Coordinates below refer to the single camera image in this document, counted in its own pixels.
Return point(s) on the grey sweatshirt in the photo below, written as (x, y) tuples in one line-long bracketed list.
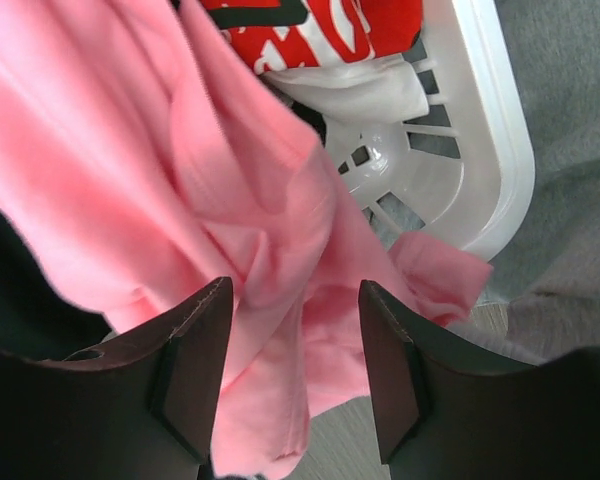
[(549, 274)]

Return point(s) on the red printed garment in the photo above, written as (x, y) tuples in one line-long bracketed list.
[(282, 35)]

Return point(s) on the white laundry basket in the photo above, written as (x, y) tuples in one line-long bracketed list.
[(464, 173)]

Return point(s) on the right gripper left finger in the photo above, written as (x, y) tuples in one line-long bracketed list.
[(138, 406)]

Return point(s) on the white garment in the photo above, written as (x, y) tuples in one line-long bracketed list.
[(381, 90)]

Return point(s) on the black garment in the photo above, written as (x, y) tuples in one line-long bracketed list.
[(34, 321)]

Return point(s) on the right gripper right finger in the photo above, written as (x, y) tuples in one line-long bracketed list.
[(445, 408)]

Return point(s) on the pink t shirt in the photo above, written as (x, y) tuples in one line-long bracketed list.
[(140, 159)]

